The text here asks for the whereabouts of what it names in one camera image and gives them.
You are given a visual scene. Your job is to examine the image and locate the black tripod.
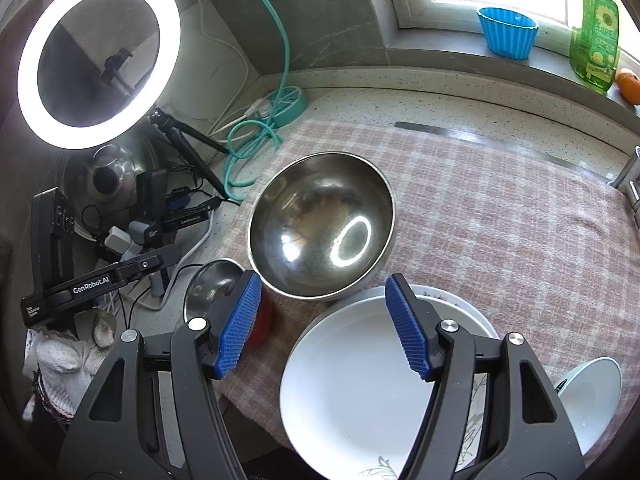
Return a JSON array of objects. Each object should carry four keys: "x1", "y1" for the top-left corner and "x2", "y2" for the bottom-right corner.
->
[{"x1": 149, "y1": 107, "x2": 241, "y2": 206}]

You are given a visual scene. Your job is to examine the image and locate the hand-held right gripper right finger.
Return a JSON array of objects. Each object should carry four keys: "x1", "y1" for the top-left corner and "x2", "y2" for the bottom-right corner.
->
[{"x1": 384, "y1": 273, "x2": 586, "y2": 480}]

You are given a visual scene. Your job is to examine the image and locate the small steel bowl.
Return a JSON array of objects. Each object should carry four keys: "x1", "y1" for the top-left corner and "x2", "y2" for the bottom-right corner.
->
[{"x1": 183, "y1": 258, "x2": 248, "y2": 326}]

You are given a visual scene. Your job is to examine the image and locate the white charger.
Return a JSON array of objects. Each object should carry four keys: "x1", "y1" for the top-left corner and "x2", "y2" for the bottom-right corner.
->
[{"x1": 105, "y1": 226, "x2": 131, "y2": 253}]

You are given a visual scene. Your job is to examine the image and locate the blue fluted cup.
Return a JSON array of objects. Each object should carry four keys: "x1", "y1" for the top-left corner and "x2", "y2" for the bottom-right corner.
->
[{"x1": 476, "y1": 7, "x2": 539, "y2": 61}]

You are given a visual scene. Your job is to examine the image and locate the plate with grey branch print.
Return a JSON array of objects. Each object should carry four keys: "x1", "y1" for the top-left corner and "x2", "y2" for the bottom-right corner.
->
[{"x1": 279, "y1": 296, "x2": 493, "y2": 480}]

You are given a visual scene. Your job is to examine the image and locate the person's left hand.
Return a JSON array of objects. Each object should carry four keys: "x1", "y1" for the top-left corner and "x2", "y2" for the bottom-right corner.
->
[{"x1": 22, "y1": 310, "x2": 118, "y2": 411}]

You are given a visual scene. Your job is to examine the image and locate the checked pink cloth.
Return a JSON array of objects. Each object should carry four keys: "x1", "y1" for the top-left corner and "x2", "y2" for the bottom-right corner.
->
[{"x1": 215, "y1": 119, "x2": 640, "y2": 466}]

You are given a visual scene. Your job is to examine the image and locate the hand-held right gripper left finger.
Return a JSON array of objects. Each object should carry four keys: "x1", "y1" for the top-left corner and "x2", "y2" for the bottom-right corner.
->
[{"x1": 57, "y1": 270, "x2": 263, "y2": 480}]

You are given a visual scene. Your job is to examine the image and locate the white ring light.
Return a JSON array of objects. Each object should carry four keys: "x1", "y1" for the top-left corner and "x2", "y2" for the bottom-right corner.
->
[{"x1": 17, "y1": 0, "x2": 182, "y2": 150}]

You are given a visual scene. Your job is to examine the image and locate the white cable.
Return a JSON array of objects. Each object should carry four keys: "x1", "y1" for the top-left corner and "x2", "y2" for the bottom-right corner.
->
[{"x1": 170, "y1": 0, "x2": 261, "y2": 136}]

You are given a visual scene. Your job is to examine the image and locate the green dish soap bottle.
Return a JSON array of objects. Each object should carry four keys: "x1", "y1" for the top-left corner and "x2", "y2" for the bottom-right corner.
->
[{"x1": 570, "y1": 0, "x2": 622, "y2": 93}]

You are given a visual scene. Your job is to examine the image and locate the orange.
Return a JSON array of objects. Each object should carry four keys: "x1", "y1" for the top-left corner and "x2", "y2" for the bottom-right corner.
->
[{"x1": 615, "y1": 68, "x2": 640, "y2": 106}]

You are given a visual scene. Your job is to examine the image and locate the teal hose reel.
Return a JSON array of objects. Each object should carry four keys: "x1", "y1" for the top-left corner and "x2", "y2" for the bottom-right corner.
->
[{"x1": 264, "y1": 87, "x2": 307, "y2": 128}]

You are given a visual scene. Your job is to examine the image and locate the steel pot lid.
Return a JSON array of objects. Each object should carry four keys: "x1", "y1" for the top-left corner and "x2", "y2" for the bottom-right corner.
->
[{"x1": 62, "y1": 142, "x2": 161, "y2": 231}]

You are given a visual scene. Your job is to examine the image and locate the small white bowl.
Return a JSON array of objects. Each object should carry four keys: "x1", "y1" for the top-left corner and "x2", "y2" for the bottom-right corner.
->
[{"x1": 555, "y1": 357, "x2": 623, "y2": 456}]

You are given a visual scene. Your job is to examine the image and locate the black device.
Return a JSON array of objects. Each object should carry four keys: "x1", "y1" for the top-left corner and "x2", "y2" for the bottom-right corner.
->
[{"x1": 165, "y1": 197, "x2": 221, "y2": 233}]

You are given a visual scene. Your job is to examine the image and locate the teal hose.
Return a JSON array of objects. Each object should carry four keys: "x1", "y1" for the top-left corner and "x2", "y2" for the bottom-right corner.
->
[{"x1": 220, "y1": 0, "x2": 293, "y2": 201}]

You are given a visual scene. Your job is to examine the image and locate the large steel bowl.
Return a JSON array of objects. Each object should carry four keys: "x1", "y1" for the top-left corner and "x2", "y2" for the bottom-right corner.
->
[{"x1": 246, "y1": 152, "x2": 396, "y2": 302}]

